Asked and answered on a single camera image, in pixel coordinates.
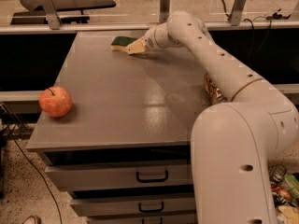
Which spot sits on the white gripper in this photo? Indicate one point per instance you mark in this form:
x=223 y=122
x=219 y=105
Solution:
x=150 y=40

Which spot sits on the green and yellow sponge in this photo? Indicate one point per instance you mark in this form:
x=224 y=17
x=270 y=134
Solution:
x=121 y=42

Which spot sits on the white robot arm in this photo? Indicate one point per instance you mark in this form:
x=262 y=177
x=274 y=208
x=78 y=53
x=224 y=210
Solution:
x=231 y=141

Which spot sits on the black office chair base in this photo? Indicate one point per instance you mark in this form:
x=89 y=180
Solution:
x=34 y=12

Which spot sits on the crushed gold soda can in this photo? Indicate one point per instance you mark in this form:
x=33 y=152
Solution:
x=213 y=91

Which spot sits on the red apple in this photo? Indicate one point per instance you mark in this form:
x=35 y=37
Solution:
x=55 y=101

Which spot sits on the grey drawer cabinet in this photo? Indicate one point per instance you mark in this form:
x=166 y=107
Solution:
x=130 y=114

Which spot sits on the middle metal rail bracket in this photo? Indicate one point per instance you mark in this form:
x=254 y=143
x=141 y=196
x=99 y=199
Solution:
x=164 y=9

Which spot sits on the metal rail bracket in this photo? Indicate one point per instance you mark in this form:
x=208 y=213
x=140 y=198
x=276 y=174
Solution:
x=53 y=20
x=236 y=12
x=164 y=9

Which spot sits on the left metal rail bracket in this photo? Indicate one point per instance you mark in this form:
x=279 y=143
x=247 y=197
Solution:
x=53 y=20

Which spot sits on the right metal rail bracket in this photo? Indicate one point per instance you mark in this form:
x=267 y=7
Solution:
x=236 y=12

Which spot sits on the black drawer handle top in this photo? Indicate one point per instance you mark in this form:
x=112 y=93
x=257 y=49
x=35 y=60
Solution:
x=151 y=177

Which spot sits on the black drawer handle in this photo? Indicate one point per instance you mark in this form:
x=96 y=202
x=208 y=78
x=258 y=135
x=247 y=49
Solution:
x=151 y=177
x=151 y=207

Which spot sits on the black drawer handle middle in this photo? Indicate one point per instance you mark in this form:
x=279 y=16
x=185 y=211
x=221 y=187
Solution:
x=151 y=207

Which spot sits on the wire basket with groceries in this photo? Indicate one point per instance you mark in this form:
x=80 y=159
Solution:
x=285 y=191

